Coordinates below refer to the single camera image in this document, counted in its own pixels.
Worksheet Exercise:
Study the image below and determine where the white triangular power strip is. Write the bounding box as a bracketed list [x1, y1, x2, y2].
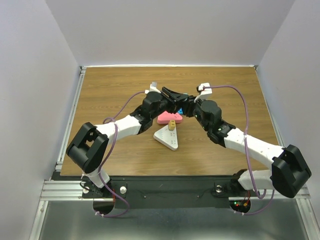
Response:
[153, 124, 179, 151]

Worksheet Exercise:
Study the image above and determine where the pink triangular power strip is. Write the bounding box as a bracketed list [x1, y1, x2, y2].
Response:
[157, 111, 183, 125]

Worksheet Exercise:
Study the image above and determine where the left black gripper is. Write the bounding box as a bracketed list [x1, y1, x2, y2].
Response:
[150, 87, 188, 120]

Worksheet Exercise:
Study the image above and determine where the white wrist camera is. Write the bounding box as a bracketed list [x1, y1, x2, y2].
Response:
[144, 81, 161, 94]
[193, 82, 213, 103]

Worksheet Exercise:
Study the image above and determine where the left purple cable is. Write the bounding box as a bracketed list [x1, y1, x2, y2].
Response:
[94, 91, 131, 219]

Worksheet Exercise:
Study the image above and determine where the aluminium frame rail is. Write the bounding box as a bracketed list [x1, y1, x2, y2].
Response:
[28, 65, 87, 240]

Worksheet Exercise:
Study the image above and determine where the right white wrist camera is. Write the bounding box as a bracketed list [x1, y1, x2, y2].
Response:
[193, 82, 213, 103]

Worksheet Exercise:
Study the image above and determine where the yellow cube usb charger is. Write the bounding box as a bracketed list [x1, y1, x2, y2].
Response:
[168, 120, 176, 131]

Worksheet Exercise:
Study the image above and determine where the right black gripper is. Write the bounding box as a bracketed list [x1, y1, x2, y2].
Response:
[181, 94, 210, 132]

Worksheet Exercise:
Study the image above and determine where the blue square plug adapter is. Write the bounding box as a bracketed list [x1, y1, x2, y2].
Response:
[177, 108, 184, 116]

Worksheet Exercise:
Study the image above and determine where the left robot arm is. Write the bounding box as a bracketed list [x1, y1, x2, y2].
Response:
[66, 87, 190, 197]

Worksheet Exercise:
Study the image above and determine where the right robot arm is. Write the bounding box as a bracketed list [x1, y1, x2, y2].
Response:
[177, 93, 312, 198]

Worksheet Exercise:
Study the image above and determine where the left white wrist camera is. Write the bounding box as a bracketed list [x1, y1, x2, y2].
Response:
[144, 81, 161, 94]

